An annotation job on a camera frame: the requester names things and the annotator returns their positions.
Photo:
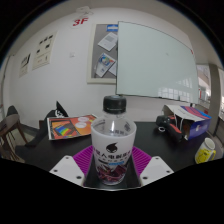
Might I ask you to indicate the blue and white cardboard box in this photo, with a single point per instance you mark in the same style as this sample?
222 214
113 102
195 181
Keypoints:
196 121

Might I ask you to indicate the black and red power tool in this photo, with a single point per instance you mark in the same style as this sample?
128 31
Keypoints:
171 126

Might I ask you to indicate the clear bottle with black cap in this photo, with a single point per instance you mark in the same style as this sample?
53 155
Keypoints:
113 143

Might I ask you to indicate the small white wall poster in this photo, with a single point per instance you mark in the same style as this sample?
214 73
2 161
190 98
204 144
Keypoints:
25 65

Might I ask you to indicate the large white wall poster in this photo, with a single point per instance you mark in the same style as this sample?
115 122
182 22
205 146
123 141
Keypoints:
44 51

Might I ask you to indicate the grey pin board with papers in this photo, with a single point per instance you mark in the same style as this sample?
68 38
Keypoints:
100 46

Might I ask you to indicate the white and yellow mug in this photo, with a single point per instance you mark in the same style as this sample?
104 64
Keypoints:
206 151

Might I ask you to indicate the brown wooden chair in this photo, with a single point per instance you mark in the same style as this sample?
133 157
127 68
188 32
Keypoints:
8 125

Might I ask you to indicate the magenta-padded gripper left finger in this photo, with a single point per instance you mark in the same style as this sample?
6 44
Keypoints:
63 166

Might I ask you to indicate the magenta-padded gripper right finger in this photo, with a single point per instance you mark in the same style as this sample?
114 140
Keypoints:
156 168

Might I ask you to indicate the colourful printed brochure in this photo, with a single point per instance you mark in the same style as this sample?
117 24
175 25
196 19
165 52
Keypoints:
68 128

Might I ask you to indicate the large whiteboard on stand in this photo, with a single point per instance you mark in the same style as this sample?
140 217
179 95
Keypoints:
153 60

